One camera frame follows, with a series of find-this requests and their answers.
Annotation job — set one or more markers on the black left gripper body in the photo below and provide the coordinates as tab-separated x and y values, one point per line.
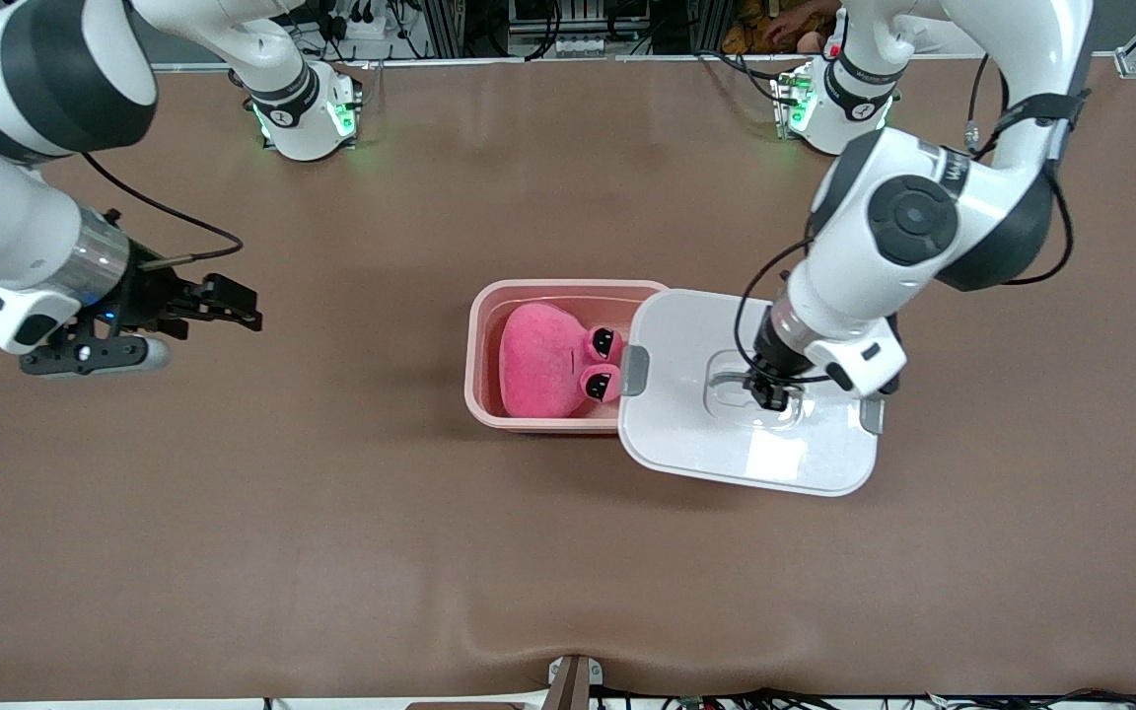
770	358

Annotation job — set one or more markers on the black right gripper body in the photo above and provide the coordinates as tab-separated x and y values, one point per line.
147	292

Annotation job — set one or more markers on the white box lid grey clips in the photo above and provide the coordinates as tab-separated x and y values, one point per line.
706	444

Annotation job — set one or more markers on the pink plush toy with eyes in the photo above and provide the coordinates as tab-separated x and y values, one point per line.
543	360

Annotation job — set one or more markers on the pink plastic box base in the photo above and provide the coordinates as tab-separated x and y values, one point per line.
481	345

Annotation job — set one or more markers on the brown table mat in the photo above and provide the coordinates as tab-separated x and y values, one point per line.
331	542

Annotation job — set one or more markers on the white power strip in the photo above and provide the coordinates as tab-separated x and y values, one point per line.
363	25

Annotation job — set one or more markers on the white block on profile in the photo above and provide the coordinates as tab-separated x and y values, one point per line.
580	46

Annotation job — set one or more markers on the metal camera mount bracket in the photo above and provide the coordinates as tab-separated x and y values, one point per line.
573	685

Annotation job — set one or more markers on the silver table edge rail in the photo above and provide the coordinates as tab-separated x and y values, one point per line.
489	60

